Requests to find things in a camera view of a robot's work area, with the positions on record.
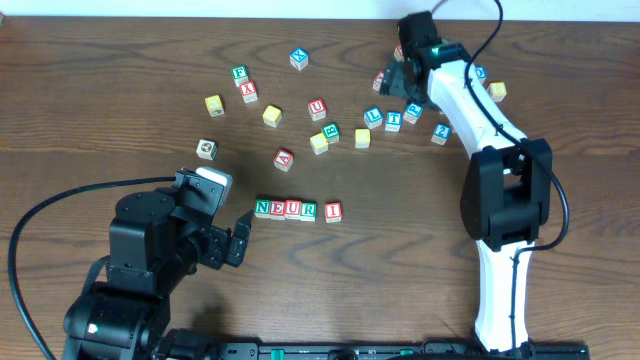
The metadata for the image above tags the green N block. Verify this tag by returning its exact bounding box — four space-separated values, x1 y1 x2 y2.
254 198 271 218

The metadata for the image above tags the red E block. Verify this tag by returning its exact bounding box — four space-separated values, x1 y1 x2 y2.
269 200 286 220

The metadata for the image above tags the red u block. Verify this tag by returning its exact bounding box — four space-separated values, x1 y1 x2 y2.
308 99 327 121
284 200 302 220

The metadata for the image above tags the green R block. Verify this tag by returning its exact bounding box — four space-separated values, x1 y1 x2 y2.
300 202 317 222

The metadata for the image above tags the blue P block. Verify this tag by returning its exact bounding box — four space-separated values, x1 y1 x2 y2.
403 102 424 124

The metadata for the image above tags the red i block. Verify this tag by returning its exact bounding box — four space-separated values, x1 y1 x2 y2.
372 71 384 92
324 202 342 223

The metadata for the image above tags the blue 2 block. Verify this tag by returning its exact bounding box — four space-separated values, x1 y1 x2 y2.
431 123 452 146

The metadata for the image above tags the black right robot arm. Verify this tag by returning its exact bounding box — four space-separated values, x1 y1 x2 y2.
379 11 552 355

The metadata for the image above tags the red M block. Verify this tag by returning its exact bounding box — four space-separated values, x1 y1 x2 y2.
394 45 404 62

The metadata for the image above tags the white picture block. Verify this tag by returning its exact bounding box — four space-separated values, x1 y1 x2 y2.
196 139 218 161

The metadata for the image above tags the blue D block far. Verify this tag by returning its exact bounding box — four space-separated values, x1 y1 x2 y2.
475 66 487 83

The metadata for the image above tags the red A block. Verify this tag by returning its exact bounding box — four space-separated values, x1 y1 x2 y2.
273 149 294 172

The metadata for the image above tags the blue T block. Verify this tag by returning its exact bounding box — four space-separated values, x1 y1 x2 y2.
385 111 402 132

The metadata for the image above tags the blue L block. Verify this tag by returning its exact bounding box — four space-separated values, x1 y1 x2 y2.
363 106 384 129

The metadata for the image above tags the yellow B block right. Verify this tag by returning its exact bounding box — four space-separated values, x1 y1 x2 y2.
487 82 507 103

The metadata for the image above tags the yellow O block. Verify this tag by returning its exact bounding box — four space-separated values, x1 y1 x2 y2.
354 128 371 149

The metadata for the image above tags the red Y block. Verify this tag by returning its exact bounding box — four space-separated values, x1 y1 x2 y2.
240 81 258 103

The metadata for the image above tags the blue X block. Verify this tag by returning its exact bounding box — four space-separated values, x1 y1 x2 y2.
289 48 309 71

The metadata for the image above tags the green B block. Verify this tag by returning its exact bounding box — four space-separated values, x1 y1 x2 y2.
321 122 340 144

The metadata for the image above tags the green F block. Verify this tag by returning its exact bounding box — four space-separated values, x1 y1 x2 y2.
231 65 249 87

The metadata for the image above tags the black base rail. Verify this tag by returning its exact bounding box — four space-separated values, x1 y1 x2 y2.
151 339 590 360

